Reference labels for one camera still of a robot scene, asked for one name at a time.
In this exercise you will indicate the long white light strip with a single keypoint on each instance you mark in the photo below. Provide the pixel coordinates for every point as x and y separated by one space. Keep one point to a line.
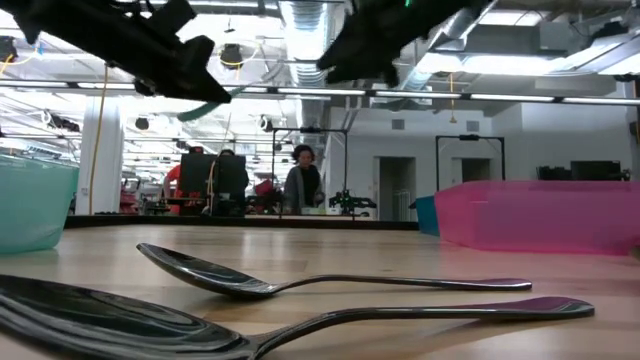
500 97

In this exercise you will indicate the teal translucent plastic bin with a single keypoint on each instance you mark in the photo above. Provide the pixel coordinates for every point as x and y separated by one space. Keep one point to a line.
35 210

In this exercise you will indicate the grey door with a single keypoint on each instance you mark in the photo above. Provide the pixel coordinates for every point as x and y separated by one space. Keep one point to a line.
475 170
395 180

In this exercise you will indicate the black dome camera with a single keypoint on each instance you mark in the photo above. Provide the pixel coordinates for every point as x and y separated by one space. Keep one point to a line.
231 56

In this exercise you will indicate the red bag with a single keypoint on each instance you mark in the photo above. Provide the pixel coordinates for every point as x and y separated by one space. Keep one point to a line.
264 188

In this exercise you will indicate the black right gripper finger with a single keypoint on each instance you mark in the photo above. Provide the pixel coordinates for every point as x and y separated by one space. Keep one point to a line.
380 65
350 50

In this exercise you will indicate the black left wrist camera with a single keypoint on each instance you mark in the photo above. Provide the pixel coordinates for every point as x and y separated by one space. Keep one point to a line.
172 15

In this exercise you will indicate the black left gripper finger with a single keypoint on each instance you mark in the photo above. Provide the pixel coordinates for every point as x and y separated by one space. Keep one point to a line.
185 87
199 55

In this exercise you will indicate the person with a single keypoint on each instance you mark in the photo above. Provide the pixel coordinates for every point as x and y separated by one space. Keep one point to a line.
172 182
227 152
302 185

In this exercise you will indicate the smooth silver air duct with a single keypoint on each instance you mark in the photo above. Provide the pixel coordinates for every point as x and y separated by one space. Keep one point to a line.
470 25

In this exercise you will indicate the black hanging spotlight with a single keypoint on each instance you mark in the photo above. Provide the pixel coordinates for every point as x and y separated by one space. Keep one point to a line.
142 123

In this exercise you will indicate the black background robot arm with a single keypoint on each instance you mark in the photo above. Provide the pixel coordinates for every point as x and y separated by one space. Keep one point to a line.
352 202

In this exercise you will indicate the pink translucent plastic bin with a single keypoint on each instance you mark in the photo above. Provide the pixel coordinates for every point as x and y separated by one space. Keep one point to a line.
540 220

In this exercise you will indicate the white pillar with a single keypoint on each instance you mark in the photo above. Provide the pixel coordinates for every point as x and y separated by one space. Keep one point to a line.
112 165

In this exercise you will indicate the ribbed silver air duct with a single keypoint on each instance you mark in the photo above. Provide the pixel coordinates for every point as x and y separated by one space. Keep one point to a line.
300 30

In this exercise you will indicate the small black metal spoon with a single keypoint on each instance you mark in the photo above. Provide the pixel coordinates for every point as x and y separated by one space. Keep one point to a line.
100 320
210 275

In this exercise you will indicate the blue plastic bin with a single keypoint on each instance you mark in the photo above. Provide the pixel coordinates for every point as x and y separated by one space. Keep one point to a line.
427 215

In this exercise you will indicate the black gantry frame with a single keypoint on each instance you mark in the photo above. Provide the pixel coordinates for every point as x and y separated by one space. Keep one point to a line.
470 137
310 130

